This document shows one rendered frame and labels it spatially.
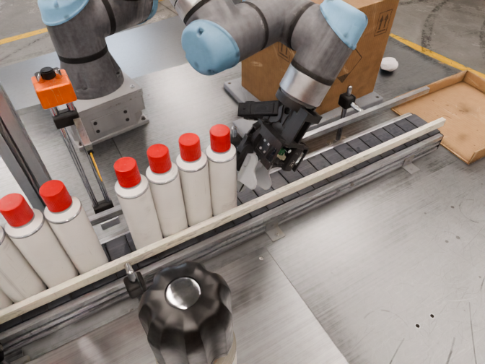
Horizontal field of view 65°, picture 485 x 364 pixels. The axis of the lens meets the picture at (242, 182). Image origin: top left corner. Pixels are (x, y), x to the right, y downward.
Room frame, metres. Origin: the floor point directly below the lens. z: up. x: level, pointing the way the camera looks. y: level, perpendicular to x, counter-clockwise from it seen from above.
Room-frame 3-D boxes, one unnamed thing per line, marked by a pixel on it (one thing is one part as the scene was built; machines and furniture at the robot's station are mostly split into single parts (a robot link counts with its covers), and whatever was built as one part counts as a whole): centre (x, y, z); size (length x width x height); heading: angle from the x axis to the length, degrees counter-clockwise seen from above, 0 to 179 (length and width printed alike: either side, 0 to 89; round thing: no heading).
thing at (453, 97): (0.85, -0.61, 0.85); 0.30 x 0.26 x 0.04; 120
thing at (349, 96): (0.73, -0.26, 0.91); 0.07 x 0.03 x 0.16; 30
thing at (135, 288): (0.30, 0.17, 0.89); 0.03 x 0.03 x 0.12; 30
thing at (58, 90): (0.42, 0.24, 1.05); 0.10 x 0.04 x 0.33; 30
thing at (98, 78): (0.86, 0.38, 0.98); 0.15 x 0.15 x 0.10
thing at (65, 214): (0.35, 0.26, 0.98); 0.05 x 0.05 x 0.20
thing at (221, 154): (0.47, 0.04, 0.98); 0.05 x 0.05 x 0.20
